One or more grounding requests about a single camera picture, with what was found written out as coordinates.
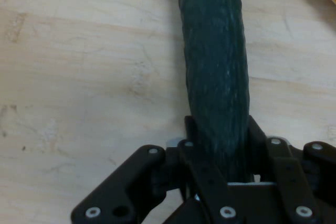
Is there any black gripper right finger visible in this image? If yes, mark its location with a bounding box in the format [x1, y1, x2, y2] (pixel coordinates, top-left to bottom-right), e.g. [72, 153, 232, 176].
[246, 115, 336, 224]

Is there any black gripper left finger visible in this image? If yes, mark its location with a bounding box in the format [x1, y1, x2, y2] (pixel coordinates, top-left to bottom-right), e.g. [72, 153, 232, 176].
[70, 115, 237, 224]

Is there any dark green cucumber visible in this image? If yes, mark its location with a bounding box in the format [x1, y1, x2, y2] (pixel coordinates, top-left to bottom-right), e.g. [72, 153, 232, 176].
[175, 0, 250, 184]

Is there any wooden cutting board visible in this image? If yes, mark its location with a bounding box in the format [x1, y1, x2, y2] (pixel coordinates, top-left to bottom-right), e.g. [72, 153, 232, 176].
[0, 0, 336, 224]

